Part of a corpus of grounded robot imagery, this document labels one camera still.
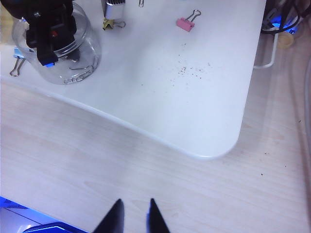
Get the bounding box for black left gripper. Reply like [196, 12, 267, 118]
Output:
[4, 0, 81, 68]

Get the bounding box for black looped power cables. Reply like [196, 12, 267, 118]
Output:
[261, 0, 311, 33]

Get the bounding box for blue binder clip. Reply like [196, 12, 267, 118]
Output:
[9, 47, 27, 78]

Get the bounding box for round transparent plastic jar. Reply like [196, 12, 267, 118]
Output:
[11, 2, 102, 85]

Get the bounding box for beige round tape roll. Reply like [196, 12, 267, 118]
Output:
[278, 33, 296, 49]

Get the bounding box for white raised desk board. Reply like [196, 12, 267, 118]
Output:
[0, 0, 267, 161]

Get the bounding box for yellow binder clip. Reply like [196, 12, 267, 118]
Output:
[102, 18, 126, 32]

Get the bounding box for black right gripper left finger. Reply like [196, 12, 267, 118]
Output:
[93, 198, 126, 233]

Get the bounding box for white bent metal rod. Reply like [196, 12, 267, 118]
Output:
[254, 31, 279, 69]

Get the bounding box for pink binder clip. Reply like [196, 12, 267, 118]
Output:
[176, 9, 202, 32]

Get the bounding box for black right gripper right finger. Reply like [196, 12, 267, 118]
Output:
[145, 198, 171, 233]

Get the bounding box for silver white adapter block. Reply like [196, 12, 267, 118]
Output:
[101, 0, 126, 20]

